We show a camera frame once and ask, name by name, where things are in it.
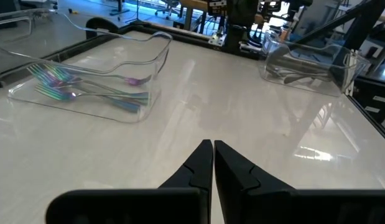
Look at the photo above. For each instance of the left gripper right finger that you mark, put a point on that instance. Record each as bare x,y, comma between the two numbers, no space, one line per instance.
242,199

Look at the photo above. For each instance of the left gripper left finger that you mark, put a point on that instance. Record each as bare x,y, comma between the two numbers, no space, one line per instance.
179,205

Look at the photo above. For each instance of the iridescent rainbow fork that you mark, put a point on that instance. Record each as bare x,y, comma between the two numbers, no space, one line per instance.
130,107
136,81
55,93
58,73

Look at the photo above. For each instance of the black metal fork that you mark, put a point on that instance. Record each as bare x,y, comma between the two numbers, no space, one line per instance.
304,74
301,80

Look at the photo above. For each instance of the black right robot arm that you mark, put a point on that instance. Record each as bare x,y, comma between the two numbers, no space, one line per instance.
242,25

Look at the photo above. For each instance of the clear plastic bin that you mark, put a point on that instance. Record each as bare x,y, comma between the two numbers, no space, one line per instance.
350,68
86,109

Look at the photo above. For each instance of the black drawer cabinet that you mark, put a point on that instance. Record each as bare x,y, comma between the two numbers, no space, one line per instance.
375,90

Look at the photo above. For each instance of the wooden desk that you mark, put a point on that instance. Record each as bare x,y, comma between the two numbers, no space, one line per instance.
195,3

